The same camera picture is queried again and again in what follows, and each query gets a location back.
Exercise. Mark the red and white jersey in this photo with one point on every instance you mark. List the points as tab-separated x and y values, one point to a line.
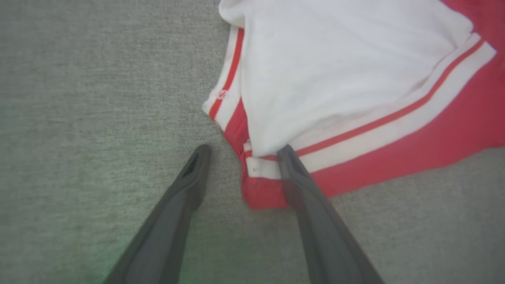
335	59

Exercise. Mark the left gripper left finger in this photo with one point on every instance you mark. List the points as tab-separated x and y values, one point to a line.
165	236

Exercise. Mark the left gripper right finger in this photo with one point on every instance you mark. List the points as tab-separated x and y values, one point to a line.
327	244

